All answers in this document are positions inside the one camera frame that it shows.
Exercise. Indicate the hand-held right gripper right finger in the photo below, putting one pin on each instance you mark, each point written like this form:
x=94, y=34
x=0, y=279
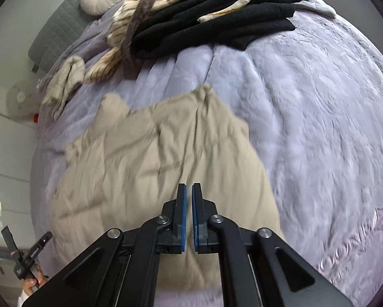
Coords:
x=195, y=217

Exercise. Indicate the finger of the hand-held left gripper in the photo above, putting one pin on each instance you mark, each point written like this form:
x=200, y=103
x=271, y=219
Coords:
x=39, y=244
x=11, y=241

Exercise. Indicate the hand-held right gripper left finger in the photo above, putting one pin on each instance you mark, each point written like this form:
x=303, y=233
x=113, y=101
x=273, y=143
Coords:
x=183, y=217

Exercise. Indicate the beige puffer jacket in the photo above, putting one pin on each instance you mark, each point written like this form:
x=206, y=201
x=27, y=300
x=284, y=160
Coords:
x=146, y=166

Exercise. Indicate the person's left forearm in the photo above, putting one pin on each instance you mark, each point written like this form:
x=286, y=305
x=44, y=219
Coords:
x=25, y=299

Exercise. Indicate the person's left hand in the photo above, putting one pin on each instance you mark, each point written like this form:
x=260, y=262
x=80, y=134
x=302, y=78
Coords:
x=38, y=279

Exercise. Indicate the red box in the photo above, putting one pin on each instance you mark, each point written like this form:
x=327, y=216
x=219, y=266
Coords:
x=35, y=118

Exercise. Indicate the lavender plush bed blanket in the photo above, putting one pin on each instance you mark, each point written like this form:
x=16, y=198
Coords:
x=306, y=134

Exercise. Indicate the white standing fan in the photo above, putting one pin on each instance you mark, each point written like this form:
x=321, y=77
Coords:
x=19, y=97

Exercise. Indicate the folded cream puffer jacket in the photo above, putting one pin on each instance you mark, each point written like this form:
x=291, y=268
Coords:
x=65, y=80

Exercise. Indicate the black garment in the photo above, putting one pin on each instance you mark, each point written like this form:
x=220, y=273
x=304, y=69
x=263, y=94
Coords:
x=210, y=22

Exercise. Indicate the brown fuzzy scarf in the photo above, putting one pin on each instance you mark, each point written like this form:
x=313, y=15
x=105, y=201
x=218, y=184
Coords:
x=137, y=25

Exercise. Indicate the grey quilted headboard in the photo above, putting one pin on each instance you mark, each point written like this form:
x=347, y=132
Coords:
x=60, y=28

